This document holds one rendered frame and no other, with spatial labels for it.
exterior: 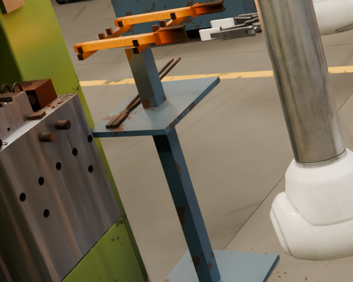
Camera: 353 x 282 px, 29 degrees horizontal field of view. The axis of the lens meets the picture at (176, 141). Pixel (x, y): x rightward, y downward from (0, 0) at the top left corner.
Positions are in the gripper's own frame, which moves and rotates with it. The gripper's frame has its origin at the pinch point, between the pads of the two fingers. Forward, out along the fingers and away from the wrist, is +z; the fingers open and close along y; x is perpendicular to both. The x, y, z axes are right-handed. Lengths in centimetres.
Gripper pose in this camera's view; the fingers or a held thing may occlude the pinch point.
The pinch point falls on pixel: (215, 29)
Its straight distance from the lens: 192.9
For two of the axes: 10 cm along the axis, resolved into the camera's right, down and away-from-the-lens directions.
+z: -8.5, 0.4, 5.3
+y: 4.5, -4.7, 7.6
